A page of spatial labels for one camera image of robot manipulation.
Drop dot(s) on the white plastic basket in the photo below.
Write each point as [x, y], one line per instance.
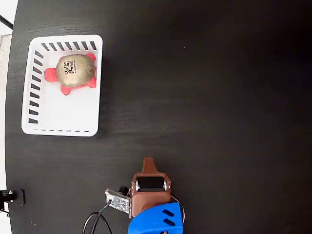
[70, 112]

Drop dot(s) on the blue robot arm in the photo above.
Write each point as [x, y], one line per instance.
[156, 219]

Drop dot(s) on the red turtle toy gold shell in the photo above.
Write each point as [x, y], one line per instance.
[75, 70]

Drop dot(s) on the black table clamp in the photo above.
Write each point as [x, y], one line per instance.
[14, 197]

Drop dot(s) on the black rod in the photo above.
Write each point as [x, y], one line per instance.
[6, 22]

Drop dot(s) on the bare camera circuit board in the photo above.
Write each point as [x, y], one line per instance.
[118, 201]

